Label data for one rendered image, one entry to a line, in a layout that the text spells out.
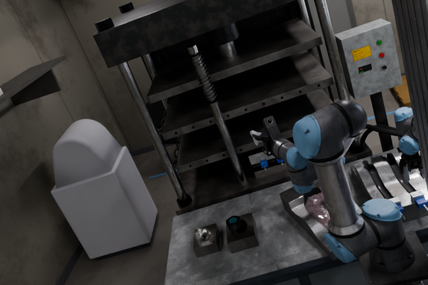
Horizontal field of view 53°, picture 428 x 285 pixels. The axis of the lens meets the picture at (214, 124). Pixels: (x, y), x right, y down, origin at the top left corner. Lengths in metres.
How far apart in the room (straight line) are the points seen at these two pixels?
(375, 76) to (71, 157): 2.45
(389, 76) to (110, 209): 2.49
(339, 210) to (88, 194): 2.77
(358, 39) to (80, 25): 3.79
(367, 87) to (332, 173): 1.52
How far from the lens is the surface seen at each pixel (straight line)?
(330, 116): 1.27
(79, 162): 3.76
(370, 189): 2.30
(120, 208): 3.87
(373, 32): 2.72
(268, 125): 1.71
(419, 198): 2.17
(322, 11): 2.47
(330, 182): 1.35
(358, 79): 2.77
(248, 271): 2.16
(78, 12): 5.62
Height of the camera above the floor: 2.22
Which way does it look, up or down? 22 degrees down
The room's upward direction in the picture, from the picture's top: 21 degrees counter-clockwise
